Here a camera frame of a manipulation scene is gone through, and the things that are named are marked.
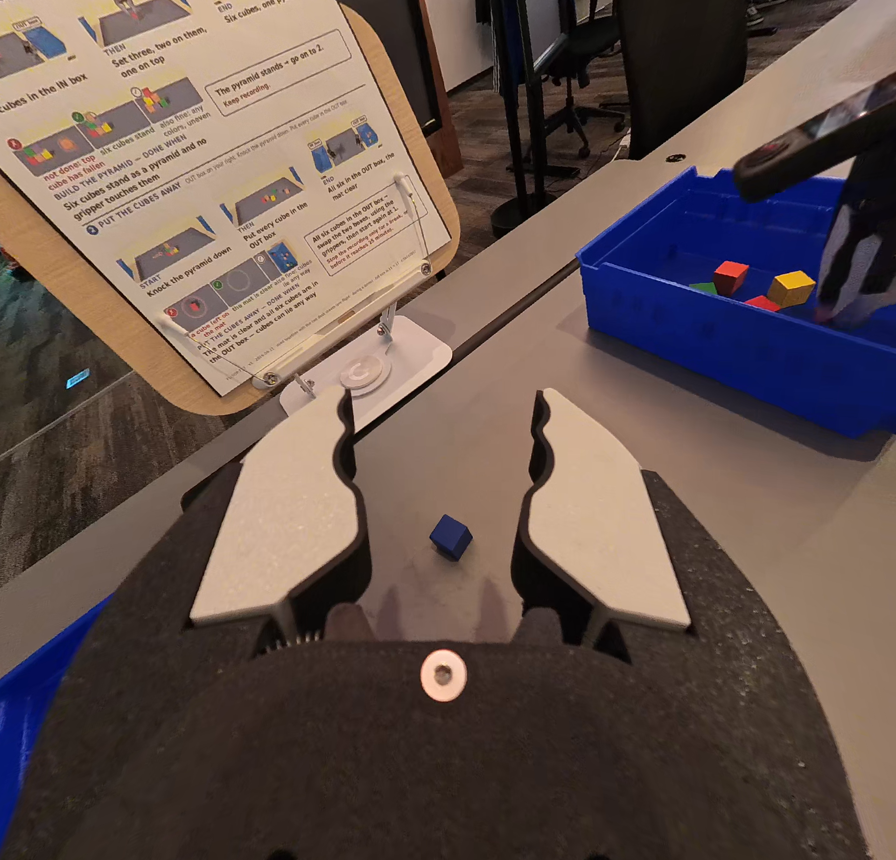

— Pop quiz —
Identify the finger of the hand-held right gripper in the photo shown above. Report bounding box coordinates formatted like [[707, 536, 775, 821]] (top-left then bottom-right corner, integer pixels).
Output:
[[815, 202, 886, 316], [836, 282, 896, 330]]

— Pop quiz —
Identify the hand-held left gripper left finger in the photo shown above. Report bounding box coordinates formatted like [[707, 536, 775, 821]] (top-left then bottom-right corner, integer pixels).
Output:
[[189, 387, 372, 636]]

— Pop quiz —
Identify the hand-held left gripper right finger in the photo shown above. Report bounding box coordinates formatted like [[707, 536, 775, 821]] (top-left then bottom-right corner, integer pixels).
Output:
[[511, 387, 694, 647]]

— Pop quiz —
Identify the yellow cube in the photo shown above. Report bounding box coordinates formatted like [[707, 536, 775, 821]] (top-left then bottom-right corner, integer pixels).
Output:
[[766, 270, 818, 310]]

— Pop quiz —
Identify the blue cube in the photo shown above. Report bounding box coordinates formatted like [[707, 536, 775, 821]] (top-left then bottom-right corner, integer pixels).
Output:
[[428, 513, 474, 563]]

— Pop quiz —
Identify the blue plastic bin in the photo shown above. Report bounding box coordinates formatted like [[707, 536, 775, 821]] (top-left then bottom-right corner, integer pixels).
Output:
[[0, 593, 115, 808], [575, 166, 896, 441]]

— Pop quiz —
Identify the black office chair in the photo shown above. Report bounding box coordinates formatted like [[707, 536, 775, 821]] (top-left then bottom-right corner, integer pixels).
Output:
[[611, 0, 750, 161]]

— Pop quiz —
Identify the black swivel chair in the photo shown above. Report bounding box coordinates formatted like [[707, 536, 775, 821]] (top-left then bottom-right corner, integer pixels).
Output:
[[538, 12, 632, 160]]

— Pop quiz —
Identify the grey display panel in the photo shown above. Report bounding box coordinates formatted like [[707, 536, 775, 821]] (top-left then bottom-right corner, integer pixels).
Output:
[[482, 0, 583, 99]]

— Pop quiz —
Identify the black round stand base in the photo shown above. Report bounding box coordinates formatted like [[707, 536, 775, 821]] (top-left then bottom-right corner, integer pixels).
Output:
[[489, 197, 545, 239]]

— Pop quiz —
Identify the black metal pole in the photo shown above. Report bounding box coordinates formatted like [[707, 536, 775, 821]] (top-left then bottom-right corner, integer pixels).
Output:
[[489, 0, 534, 210]]

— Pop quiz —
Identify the wooden pillar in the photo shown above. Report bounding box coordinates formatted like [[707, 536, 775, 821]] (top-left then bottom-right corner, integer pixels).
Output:
[[412, 0, 465, 176]]

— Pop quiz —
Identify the wooden instruction board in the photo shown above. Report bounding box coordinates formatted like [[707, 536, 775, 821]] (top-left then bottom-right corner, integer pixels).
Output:
[[0, 0, 462, 416]]

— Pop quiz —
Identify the black panel stand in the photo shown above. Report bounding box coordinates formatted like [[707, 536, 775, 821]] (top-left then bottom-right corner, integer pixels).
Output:
[[318, 0, 443, 134]]

